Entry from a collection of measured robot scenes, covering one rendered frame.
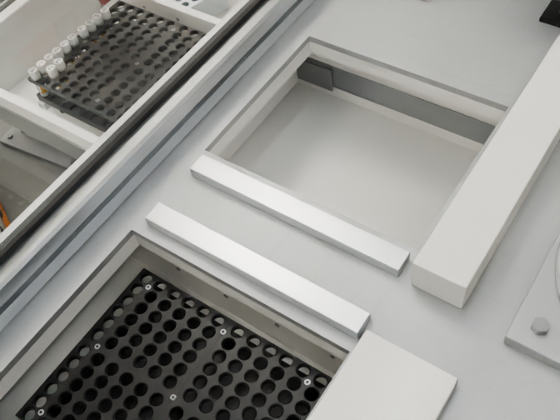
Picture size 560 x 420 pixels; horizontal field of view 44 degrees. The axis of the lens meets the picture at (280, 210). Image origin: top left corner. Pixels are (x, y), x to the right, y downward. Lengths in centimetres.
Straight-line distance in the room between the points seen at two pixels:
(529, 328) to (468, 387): 7
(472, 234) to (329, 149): 31
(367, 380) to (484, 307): 12
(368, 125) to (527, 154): 28
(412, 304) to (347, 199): 24
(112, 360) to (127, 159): 19
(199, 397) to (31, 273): 18
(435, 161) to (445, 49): 13
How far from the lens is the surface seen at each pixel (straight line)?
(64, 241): 67
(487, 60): 80
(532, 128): 68
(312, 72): 91
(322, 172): 83
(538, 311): 60
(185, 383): 63
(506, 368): 58
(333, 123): 88
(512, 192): 63
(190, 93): 72
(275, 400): 61
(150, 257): 75
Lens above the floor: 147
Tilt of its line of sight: 53 degrees down
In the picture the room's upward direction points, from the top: 10 degrees counter-clockwise
